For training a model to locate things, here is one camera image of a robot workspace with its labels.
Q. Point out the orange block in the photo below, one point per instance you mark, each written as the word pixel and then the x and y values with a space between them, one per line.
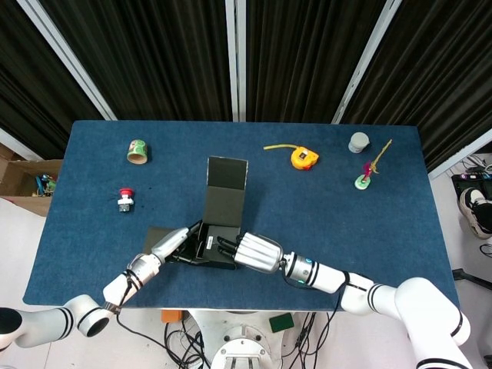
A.
pixel 171 316

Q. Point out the red emergency stop button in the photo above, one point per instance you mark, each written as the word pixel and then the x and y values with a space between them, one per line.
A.
pixel 125 198

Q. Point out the blue felt table mat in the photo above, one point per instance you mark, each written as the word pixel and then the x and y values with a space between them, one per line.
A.
pixel 96 180

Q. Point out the black foldable cardboard box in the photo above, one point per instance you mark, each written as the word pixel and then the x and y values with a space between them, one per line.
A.
pixel 225 203

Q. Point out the person leg black trousers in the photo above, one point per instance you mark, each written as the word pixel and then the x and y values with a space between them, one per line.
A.
pixel 484 211

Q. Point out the grey cylindrical container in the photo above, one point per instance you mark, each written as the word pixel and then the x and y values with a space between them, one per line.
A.
pixel 359 142

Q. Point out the black pleated curtain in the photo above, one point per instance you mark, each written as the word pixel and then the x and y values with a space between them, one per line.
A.
pixel 438 69
pixel 300 57
pixel 153 57
pixel 27 88

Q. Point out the black stand leg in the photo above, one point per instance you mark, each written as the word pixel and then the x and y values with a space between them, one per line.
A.
pixel 473 278

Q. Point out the brown cardboard carton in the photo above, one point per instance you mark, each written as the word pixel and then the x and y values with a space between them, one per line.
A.
pixel 15 180

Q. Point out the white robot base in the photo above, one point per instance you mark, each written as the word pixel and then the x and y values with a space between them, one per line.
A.
pixel 242 346

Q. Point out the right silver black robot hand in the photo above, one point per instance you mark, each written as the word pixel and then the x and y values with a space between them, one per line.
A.
pixel 257 253

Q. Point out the feather toy with green base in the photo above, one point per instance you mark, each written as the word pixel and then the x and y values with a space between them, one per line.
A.
pixel 362 182

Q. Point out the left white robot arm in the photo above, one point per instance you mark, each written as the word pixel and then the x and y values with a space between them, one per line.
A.
pixel 119 288

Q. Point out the yellow tape measure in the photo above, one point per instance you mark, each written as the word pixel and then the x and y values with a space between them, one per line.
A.
pixel 303 158

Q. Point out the white black sneaker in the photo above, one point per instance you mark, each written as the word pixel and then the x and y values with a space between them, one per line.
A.
pixel 469 203

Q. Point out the green patterned tape roll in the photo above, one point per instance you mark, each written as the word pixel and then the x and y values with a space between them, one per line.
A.
pixel 138 151

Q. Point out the green block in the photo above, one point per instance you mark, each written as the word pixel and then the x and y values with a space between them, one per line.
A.
pixel 281 323

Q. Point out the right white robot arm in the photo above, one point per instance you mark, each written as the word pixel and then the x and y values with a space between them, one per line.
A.
pixel 384 300

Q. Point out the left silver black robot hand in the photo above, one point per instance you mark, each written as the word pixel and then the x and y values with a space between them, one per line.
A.
pixel 169 242

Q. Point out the white partition frame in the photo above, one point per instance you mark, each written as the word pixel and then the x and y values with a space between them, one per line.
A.
pixel 17 144
pixel 235 57
pixel 65 57
pixel 461 157
pixel 365 61

